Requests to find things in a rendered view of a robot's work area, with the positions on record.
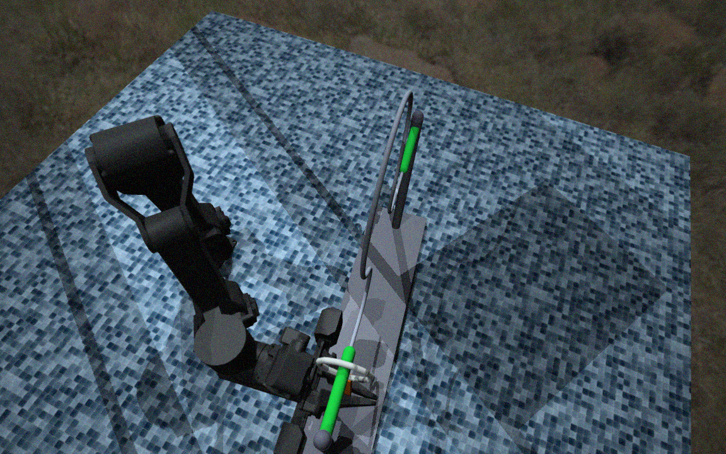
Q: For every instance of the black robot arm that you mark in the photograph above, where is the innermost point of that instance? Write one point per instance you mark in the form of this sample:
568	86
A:
146	157

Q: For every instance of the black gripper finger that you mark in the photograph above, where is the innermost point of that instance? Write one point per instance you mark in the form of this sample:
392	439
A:
356	387
347	401

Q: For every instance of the white hoop with orange handle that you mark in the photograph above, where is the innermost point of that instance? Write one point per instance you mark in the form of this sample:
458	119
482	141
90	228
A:
337	362

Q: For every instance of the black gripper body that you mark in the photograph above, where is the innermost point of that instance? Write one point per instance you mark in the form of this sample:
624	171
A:
292	439

